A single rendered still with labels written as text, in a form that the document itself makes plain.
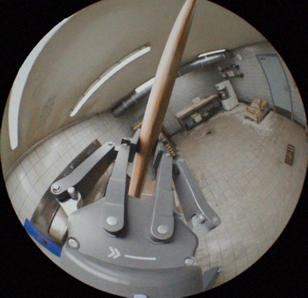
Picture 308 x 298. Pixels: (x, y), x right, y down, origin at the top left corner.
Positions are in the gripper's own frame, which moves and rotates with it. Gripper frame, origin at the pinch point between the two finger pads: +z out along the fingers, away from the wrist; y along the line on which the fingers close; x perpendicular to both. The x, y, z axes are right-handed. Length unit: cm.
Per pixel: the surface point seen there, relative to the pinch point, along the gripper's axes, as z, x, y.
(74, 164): 75, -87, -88
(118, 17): 26, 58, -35
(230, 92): 389, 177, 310
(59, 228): -15, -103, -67
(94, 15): 12, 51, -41
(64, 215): 5, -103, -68
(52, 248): -49, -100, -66
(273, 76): 129, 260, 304
